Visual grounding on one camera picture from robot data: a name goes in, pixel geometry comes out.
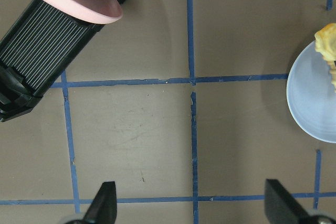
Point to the yellow bread loaf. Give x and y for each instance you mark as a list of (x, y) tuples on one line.
[(325, 45)]

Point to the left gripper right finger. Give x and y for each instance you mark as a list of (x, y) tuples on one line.
[(281, 207)]

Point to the black dish rack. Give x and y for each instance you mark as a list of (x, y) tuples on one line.
[(35, 51)]

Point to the blue plate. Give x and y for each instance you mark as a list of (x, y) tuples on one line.
[(311, 95)]

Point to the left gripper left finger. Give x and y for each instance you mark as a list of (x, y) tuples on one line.
[(103, 208)]

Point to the brown paper table mat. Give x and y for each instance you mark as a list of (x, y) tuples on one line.
[(183, 104)]

